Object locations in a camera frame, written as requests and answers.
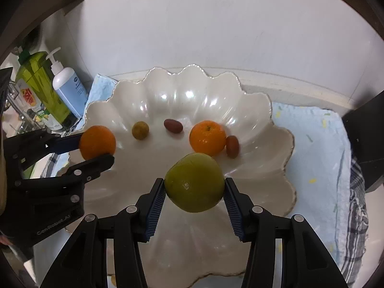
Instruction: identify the grey checked cloth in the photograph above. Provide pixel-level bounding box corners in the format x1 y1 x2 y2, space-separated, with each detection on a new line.
48 153 369 272

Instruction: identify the light blue cloth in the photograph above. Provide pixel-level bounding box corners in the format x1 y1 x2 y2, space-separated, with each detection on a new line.
87 73 351 260

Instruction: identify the white scalloped bowl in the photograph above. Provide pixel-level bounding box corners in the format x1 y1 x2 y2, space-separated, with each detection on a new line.
64 64 297 287

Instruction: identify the black knife block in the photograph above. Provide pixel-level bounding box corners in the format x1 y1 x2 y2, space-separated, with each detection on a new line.
342 90 384 192

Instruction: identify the green dish soap bottle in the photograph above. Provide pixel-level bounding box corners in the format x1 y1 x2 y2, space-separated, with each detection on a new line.
16 51 72 128

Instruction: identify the orange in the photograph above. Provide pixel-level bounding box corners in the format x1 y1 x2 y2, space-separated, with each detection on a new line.
189 120 227 156
78 125 117 161

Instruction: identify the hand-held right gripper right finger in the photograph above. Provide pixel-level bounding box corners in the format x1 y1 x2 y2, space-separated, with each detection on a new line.
223 178 348 288

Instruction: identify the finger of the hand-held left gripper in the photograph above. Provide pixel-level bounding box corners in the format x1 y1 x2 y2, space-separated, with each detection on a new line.
15 154 115 204
4 130 81 170

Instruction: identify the green apple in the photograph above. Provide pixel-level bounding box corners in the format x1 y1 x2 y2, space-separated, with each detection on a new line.
164 152 225 213

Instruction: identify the red grape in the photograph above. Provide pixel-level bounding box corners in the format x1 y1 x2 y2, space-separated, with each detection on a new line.
163 119 183 134
226 135 240 159

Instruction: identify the small yellow-green fruit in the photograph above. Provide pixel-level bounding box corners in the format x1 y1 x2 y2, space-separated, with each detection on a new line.
132 121 150 140

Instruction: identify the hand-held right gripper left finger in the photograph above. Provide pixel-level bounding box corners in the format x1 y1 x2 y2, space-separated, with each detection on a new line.
36 178 167 288

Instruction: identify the blue pump bottle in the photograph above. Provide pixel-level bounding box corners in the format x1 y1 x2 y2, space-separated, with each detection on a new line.
48 47 89 117

